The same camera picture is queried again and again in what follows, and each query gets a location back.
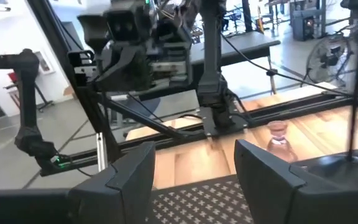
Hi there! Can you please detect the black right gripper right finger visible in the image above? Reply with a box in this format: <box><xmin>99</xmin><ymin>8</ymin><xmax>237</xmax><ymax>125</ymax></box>
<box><xmin>234</xmin><ymin>139</ymin><xmax>358</xmax><ymax>224</ymax></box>

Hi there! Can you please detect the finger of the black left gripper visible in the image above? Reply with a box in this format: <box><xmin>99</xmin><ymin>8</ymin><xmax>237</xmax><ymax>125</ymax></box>
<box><xmin>94</xmin><ymin>43</ymin><xmax>145</xmax><ymax>93</ymax></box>
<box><xmin>78</xmin><ymin>14</ymin><xmax>107</xmax><ymax>55</ymax></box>

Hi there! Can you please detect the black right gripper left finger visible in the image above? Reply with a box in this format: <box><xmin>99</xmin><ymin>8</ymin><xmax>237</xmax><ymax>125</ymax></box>
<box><xmin>68</xmin><ymin>141</ymin><xmax>157</xmax><ymax>224</ymax></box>

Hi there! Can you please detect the pink ribbed glass candle holder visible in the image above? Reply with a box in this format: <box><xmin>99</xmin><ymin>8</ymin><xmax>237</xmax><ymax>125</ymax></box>
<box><xmin>265</xmin><ymin>120</ymin><xmax>298</xmax><ymax>164</ymax></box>

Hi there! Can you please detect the black tall candlestick holder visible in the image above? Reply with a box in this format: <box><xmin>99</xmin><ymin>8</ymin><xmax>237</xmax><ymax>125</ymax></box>
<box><xmin>290</xmin><ymin>0</ymin><xmax>358</xmax><ymax>187</ymax></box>

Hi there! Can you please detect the black desk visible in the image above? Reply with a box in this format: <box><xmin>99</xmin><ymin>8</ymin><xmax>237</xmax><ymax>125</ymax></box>
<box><xmin>190</xmin><ymin>30</ymin><xmax>282</xmax><ymax>94</ymax></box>

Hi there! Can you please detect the black perforated metal riser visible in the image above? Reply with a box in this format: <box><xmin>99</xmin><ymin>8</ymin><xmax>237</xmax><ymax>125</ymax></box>
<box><xmin>146</xmin><ymin>174</ymin><xmax>256</xmax><ymax>224</ymax></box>

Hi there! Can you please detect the black equipment cabinet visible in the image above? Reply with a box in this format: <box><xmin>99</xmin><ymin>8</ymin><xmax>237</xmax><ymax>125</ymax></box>
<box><xmin>290</xmin><ymin>0</ymin><xmax>324</xmax><ymax>42</ymax></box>

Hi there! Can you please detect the black floor fan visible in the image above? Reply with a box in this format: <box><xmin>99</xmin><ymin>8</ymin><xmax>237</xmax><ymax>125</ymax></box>
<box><xmin>305</xmin><ymin>32</ymin><xmax>354</xmax><ymax>90</ymax></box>

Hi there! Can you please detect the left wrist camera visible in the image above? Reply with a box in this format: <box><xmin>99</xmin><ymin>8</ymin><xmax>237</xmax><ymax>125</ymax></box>
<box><xmin>103</xmin><ymin>2</ymin><xmax>151</xmax><ymax>44</ymax></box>

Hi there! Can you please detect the black aluminium table frame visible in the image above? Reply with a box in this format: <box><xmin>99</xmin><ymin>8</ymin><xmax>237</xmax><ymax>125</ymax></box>
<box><xmin>26</xmin><ymin>0</ymin><xmax>358</xmax><ymax>178</ymax></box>

